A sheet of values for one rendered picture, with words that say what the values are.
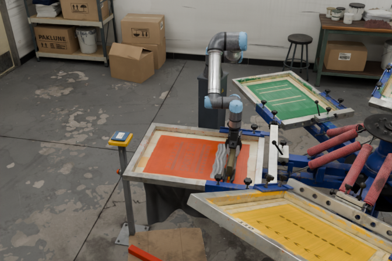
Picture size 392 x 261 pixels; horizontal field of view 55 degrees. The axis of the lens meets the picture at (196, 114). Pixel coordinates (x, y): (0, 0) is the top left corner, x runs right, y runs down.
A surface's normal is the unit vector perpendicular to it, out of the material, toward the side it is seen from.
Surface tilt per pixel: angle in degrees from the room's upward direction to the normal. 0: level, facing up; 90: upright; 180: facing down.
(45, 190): 0
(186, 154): 0
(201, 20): 90
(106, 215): 0
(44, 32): 90
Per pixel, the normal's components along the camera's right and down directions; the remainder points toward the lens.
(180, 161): 0.00, -0.86
